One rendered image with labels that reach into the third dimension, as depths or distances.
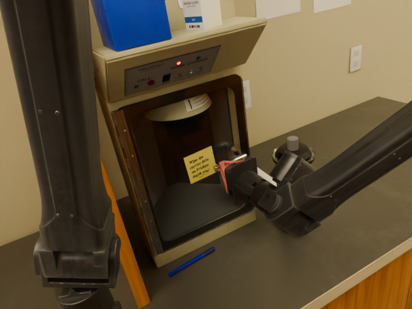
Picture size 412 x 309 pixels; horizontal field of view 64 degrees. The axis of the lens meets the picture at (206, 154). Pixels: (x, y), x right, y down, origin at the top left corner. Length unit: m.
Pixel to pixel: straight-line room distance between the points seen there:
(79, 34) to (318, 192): 0.41
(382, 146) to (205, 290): 0.54
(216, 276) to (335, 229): 0.35
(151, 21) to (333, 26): 1.13
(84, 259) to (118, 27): 0.36
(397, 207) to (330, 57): 0.79
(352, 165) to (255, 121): 0.94
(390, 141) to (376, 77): 1.42
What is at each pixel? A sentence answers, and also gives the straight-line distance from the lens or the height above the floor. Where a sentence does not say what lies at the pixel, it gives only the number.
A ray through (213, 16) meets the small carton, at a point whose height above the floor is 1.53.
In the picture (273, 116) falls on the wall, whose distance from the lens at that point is 1.48.
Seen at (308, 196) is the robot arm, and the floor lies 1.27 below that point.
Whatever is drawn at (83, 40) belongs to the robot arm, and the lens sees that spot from 0.26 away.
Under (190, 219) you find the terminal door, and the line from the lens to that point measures 0.87.
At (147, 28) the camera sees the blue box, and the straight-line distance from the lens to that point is 0.59.
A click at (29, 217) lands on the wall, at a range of 1.27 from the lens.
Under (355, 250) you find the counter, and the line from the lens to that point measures 0.94.
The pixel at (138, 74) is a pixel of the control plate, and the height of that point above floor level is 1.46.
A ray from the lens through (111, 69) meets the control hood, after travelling 0.59.
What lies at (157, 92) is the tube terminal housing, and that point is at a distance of 0.72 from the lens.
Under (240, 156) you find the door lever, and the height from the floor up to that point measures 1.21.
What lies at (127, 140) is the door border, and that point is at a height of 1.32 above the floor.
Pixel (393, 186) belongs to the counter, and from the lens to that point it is 1.19.
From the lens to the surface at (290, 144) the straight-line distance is 0.86.
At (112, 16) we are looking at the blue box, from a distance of 0.57.
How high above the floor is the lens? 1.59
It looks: 28 degrees down
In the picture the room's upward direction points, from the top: 10 degrees counter-clockwise
